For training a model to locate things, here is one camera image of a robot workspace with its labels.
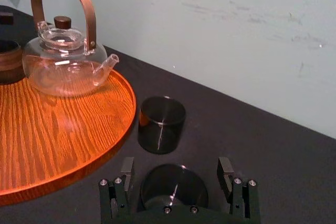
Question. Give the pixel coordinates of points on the dark brown wooden cup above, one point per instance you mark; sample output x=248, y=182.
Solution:
x=8, y=62

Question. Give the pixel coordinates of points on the glass teapot lid, wooden knob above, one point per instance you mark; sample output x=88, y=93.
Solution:
x=62, y=23

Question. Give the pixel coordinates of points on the black table cloth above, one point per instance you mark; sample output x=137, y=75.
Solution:
x=262, y=169

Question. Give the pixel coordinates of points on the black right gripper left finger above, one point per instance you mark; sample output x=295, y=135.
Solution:
x=119, y=195

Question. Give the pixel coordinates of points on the small dark wooden block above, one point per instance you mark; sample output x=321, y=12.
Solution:
x=5, y=18

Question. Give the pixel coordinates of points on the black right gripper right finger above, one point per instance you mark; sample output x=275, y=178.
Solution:
x=241, y=197

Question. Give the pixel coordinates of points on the dark smoked glass cup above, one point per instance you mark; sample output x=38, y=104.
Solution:
x=161, y=127
x=168, y=184

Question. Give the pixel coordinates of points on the round orange wooden tray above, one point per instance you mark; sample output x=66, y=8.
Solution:
x=52, y=142

